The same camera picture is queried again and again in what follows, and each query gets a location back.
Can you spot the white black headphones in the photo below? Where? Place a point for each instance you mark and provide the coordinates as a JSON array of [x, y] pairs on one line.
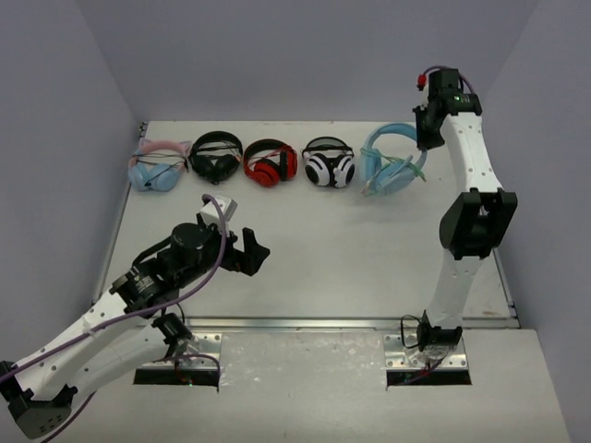
[[329, 161]]

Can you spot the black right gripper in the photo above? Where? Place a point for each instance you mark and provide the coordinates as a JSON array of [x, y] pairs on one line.
[[424, 140]]

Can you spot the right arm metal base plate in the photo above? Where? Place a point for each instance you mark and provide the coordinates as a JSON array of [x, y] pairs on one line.
[[407, 366]]

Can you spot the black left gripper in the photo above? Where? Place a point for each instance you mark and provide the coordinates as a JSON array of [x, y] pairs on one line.
[[235, 257]]

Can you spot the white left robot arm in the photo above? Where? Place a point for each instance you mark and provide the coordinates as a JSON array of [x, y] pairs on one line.
[[126, 327]]

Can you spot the pink blue cat-ear headphones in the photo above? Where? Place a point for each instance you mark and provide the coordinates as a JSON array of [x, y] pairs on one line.
[[158, 165]]

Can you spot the light blue over-ear headphones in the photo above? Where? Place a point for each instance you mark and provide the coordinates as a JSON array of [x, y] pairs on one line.
[[381, 174]]

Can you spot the red white right wrist camera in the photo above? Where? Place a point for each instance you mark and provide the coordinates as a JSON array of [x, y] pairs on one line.
[[422, 81]]

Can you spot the aluminium table edge rail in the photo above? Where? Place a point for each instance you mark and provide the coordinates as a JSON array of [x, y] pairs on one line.
[[300, 323]]

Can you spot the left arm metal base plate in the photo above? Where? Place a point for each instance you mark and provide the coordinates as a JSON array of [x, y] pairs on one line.
[[198, 366]]

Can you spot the red black headphones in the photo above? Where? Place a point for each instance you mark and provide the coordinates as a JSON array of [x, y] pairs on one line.
[[270, 161]]

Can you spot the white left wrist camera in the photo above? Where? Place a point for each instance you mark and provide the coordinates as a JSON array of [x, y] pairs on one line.
[[218, 210]]

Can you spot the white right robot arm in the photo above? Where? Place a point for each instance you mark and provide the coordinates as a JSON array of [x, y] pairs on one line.
[[450, 116]]

